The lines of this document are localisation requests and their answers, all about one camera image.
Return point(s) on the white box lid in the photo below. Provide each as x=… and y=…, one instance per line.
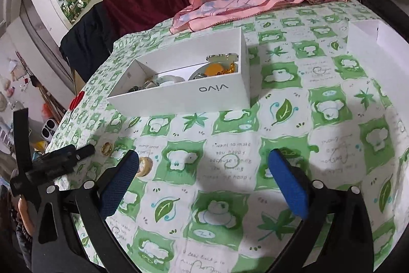
x=383, y=54

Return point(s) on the person's left hand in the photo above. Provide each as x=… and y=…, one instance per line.
x=25, y=216

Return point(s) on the pink floral cloth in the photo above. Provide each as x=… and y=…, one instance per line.
x=202, y=14

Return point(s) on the green jade bangle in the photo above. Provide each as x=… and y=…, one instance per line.
x=213, y=69

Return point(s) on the black garment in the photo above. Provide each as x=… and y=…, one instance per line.
x=89, y=43

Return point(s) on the green white patterned bedsheet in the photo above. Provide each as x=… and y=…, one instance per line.
x=209, y=203

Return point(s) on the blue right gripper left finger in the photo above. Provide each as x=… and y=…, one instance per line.
x=114, y=182

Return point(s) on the red handled scissors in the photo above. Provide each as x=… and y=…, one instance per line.
x=76, y=101

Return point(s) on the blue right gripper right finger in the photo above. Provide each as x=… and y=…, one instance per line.
x=292, y=182

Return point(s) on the white vivo box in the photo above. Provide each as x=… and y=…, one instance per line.
x=135, y=93

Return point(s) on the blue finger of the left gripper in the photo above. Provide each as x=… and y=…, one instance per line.
x=85, y=152

